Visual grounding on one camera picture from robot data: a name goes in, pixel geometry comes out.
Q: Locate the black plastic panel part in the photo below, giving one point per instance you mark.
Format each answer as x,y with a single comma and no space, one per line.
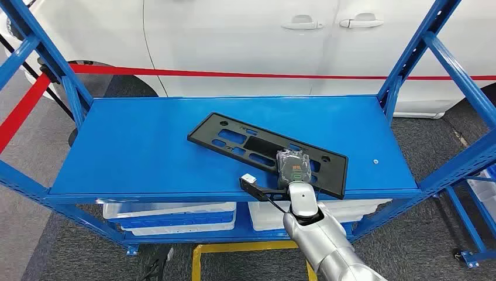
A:
263,147

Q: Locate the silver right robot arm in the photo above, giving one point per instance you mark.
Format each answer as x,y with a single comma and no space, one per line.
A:
329,244

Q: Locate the blue metal shelf rack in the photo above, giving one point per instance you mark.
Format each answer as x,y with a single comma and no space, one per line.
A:
155,155

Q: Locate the blue wheeled shelf rack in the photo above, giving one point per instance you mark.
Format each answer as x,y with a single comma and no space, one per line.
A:
471,259

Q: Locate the white plastic bin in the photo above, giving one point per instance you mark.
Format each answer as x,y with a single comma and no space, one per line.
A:
267,217
486,194
174,230

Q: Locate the red barrier tape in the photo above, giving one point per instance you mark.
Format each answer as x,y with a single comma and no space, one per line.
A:
193,72
23,112

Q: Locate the white car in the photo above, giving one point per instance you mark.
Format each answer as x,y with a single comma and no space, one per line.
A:
232,38

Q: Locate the yellow floor tape square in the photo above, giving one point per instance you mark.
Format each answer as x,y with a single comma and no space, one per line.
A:
232,247

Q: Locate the translucent plastic bin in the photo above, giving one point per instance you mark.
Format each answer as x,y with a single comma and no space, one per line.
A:
155,209

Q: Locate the car wheel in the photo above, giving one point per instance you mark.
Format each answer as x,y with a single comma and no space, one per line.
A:
97,83

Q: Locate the black barrier stanchion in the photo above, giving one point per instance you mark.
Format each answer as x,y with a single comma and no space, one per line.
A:
49,73

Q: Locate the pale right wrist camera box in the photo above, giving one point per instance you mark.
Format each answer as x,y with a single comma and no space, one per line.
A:
248,178

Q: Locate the black right wrist camera bracket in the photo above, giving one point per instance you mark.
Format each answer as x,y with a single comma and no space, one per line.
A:
267,192

